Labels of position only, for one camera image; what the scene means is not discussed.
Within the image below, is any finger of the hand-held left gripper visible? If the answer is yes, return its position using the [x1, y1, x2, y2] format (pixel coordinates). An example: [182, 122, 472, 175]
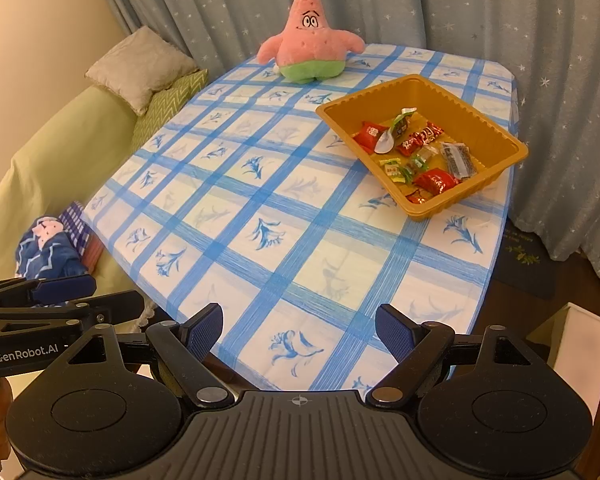
[0, 274, 97, 307]
[0, 291, 145, 335]

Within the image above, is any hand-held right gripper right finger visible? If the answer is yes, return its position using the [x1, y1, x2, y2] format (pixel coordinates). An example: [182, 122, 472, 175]
[365, 303, 532, 407]

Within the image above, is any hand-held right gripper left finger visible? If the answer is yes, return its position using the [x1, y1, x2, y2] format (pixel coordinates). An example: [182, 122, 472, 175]
[67, 302, 236, 409]

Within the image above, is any yellow candy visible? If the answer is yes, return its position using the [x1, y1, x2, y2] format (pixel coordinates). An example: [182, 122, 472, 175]
[378, 158, 407, 181]

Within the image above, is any clear packet with black sticks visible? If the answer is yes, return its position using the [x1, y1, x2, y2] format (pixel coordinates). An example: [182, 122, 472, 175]
[438, 141, 476, 181]

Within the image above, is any dark red patterned snack packet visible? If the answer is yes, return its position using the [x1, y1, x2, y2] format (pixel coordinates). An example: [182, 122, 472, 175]
[397, 121, 447, 157]

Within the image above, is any orange plastic tray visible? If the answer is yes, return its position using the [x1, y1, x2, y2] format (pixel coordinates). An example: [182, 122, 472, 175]
[315, 74, 530, 220]

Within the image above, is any green and white snack packet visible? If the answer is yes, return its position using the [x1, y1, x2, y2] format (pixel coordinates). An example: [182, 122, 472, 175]
[374, 107, 417, 154]

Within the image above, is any blue printed blanket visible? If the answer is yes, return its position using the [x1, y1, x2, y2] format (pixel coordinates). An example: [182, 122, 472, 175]
[14, 215, 90, 281]

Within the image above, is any orange striped cloth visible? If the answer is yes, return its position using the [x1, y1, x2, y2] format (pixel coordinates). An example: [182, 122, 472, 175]
[81, 234, 104, 273]

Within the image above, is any yellow-green sofa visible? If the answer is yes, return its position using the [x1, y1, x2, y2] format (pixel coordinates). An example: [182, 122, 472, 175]
[0, 84, 153, 333]

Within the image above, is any dark floor mat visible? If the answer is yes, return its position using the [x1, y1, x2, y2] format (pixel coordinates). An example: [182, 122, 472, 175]
[494, 224, 577, 302]

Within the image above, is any blue checkered tablecloth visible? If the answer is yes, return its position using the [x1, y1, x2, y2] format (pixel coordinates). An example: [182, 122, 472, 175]
[81, 42, 522, 394]

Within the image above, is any white cardboard box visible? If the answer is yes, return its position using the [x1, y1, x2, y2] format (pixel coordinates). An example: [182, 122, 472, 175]
[529, 302, 600, 397]

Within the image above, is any green zigzag cushion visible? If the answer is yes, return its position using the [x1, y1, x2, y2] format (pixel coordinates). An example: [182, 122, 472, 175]
[130, 68, 210, 154]

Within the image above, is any beige cushion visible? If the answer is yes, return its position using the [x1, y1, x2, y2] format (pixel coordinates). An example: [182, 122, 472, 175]
[84, 26, 199, 117]

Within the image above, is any pink starfish plush toy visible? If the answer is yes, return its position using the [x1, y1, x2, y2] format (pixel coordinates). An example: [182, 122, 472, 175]
[257, 0, 365, 85]

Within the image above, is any grey star-print curtain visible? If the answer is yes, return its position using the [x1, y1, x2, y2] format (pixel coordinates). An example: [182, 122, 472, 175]
[91, 0, 600, 308]

